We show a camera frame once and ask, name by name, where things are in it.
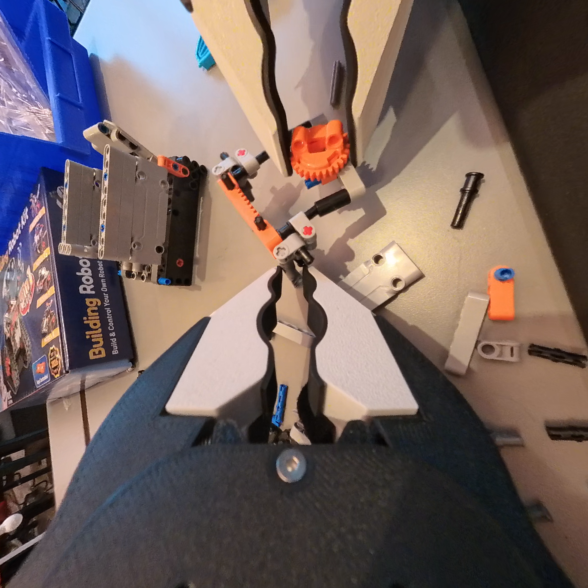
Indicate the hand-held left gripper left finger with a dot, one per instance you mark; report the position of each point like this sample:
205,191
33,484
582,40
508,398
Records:
220,367

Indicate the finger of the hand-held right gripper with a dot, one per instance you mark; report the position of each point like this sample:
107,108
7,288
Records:
243,46
377,55

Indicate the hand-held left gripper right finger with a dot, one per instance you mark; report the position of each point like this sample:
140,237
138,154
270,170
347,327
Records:
363,367

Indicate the light grey panel piece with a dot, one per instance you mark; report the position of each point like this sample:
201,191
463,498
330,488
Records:
384,274

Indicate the small orange gear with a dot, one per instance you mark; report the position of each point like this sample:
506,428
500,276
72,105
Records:
320,152

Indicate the grey beam with black pin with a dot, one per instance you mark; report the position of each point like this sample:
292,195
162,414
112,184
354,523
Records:
344,195

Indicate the small orange grey subassembly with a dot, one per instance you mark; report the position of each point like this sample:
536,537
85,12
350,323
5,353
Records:
253,207

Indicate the blue storage bin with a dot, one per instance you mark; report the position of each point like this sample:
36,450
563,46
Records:
64,73

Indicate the clear plastic bags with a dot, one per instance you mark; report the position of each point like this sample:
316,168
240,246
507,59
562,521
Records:
18,83

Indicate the cyan curved rim piece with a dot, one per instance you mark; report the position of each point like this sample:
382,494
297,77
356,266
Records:
205,55

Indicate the small grey axle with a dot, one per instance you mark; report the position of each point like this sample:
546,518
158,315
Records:
336,84

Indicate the grey straight beam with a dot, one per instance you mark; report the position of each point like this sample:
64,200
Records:
467,333

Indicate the black pin with grey connector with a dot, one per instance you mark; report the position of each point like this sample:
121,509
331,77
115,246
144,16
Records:
501,350

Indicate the small orange piece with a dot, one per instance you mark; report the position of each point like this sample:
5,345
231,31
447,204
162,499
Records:
501,294

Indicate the blue robot kit box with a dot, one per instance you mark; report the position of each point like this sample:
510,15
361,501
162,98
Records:
64,303

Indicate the loose black pin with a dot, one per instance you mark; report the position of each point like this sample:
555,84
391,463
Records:
467,199

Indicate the grey black robot model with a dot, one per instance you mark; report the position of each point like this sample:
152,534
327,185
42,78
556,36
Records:
129,207

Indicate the small grey bracket piece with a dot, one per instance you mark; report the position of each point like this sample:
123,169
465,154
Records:
292,334

